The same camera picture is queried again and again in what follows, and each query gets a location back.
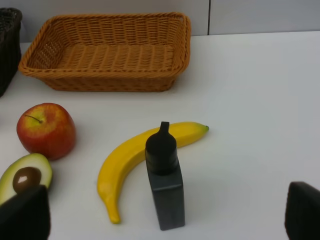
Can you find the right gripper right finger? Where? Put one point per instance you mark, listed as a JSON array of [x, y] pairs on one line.
[[302, 213]]

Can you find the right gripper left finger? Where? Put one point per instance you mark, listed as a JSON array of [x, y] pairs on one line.
[[26, 216]]

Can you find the avocado half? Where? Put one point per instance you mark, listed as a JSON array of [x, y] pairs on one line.
[[28, 171]]

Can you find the red apple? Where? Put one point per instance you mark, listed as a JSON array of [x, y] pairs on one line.
[[47, 129]]

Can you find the yellow banana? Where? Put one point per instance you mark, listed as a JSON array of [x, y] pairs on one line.
[[124, 158]]

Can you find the black bottle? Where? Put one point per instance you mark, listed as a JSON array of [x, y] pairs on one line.
[[165, 178]]

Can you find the tan wicker basket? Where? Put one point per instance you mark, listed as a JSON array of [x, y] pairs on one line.
[[137, 52]]

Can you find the dark brown wicker basket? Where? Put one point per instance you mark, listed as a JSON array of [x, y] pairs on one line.
[[10, 51]]

